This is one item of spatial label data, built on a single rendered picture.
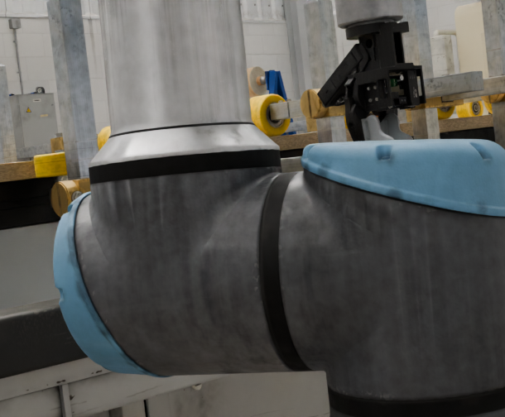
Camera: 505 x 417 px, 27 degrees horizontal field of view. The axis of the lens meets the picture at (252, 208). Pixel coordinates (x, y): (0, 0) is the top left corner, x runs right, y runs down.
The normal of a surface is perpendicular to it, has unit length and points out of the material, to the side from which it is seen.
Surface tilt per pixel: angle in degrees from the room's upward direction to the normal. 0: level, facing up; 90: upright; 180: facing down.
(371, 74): 90
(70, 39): 90
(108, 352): 131
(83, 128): 90
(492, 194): 86
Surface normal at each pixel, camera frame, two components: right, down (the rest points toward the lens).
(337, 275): -0.36, 0.04
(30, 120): 0.73, -0.04
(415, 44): -0.75, 0.12
